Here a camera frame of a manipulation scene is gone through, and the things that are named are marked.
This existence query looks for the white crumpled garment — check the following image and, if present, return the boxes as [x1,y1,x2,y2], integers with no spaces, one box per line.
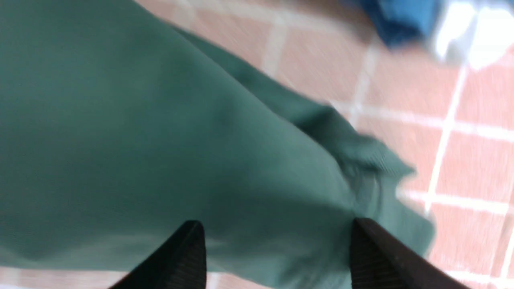
[424,0,514,71]

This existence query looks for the blue crumpled garment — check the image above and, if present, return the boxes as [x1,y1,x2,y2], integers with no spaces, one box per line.
[341,0,442,49]

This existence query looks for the green long-sleeve top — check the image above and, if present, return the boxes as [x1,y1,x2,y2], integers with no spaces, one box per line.
[0,0,434,289]

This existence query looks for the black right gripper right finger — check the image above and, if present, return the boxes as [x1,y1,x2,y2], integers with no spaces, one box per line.
[349,218,467,289]

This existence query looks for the pink checkered tablecloth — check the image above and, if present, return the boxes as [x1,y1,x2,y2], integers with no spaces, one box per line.
[0,0,514,289]

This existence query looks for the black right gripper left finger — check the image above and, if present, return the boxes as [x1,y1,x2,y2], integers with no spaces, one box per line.
[111,221,207,289]

